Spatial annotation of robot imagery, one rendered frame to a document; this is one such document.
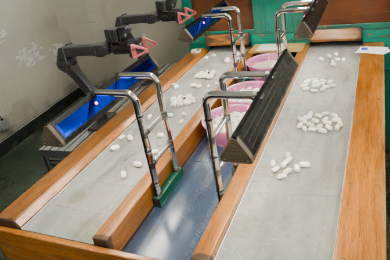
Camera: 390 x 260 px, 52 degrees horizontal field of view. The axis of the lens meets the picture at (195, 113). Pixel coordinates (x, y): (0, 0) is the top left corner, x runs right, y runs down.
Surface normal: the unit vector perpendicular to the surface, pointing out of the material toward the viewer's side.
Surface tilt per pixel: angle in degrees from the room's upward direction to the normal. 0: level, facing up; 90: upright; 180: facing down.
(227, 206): 0
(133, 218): 90
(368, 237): 0
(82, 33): 90
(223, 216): 0
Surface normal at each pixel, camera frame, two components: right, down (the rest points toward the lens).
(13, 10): 0.93, 0.00
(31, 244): -0.38, 0.46
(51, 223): -0.16, -0.89
